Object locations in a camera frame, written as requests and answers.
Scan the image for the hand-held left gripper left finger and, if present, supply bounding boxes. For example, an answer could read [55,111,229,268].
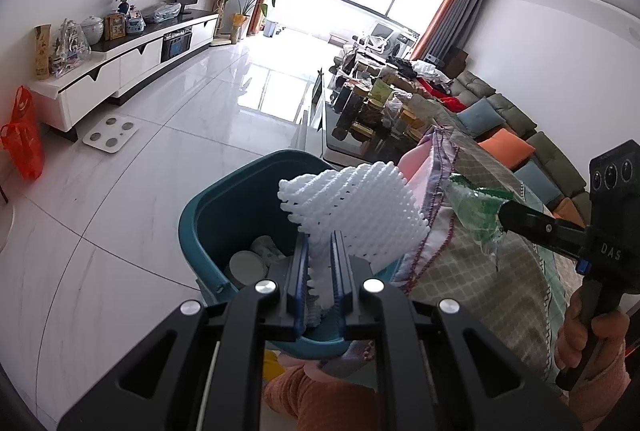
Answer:
[57,231,311,431]

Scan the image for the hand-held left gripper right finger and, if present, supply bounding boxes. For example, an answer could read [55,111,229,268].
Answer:
[330,228,583,431]

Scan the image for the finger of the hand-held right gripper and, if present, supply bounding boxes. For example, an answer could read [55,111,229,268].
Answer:
[497,200,591,262]

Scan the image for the green plastic wrapper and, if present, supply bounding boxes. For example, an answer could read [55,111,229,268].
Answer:
[447,176,516,272]

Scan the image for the white foam fruit net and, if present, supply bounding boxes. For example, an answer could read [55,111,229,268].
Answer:
[277,162,432,329]

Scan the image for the teal plastic waste bin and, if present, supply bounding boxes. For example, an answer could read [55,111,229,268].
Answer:
[178,150,401,359]

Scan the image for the person's right forearm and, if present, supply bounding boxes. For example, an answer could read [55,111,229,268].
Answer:
[565,351,633,431]

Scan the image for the person's right hand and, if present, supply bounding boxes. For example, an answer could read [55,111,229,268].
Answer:
[554,285,631,371]

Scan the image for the orange cushion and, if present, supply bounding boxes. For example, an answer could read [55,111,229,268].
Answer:
[477,131,536,170]
[550,198,586,229]

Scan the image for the blue-grey cushion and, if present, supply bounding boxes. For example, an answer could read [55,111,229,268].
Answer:
[457,103,503,136]
[512,158,556,206]

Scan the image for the white paper cup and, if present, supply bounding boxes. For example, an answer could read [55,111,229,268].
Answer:
[227,251,268,287]

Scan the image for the green patterned tablecloth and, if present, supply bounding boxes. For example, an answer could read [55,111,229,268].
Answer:
[390,126,576,392]

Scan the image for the green and brown sofa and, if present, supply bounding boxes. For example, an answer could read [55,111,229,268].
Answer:
[440,71,591,232]

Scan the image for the person's orange trouser leg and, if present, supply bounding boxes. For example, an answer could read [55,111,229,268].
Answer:
[262,361,381,431]

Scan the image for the black glass coffee table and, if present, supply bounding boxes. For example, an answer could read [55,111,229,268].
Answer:
[295,71,431,166]

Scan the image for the pink blanket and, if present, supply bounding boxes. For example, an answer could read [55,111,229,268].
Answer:
[397,146,436,186]

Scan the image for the red cloth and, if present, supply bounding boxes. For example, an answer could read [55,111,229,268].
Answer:
[417,78,466,112]

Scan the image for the brown wooden cabinet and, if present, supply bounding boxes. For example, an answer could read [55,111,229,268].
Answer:
[442,47,471,79]

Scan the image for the white clothes pile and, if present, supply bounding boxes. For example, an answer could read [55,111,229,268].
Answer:
[412,58,453,84]

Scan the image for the grey curtain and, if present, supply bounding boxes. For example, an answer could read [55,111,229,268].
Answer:
[425,0,488,64]

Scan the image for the white bathroom scale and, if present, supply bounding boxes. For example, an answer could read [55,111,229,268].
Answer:
[82,116,141,155]

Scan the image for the white office chair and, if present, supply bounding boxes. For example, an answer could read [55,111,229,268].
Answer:
[360,23,396,54]

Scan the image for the black cabinet appliance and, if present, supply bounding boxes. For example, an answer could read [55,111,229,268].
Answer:
[160,28,193,62]

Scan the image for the white TV cabinet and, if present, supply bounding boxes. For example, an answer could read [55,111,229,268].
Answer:
[27,8,220,142]

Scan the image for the plastic-wrapped bundle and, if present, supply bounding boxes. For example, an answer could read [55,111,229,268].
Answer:
[144,2,182,24]

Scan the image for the blue and white porcelain jar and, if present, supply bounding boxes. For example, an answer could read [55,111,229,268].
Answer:
[125,8,147,34]

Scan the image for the red plastic bag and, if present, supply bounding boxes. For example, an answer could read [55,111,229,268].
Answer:
[0,86,46,180]

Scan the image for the white ceramic jar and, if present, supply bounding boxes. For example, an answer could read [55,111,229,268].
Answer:
[80,15,105,46]

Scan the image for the glass ship ornament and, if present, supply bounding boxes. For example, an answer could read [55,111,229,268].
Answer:
[50,18,92,76]

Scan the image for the gold patterned box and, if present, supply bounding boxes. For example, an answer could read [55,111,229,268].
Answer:
[34,23,55,80]

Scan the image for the gold picture frame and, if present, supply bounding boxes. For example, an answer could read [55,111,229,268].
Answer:
[104,12,127,40]

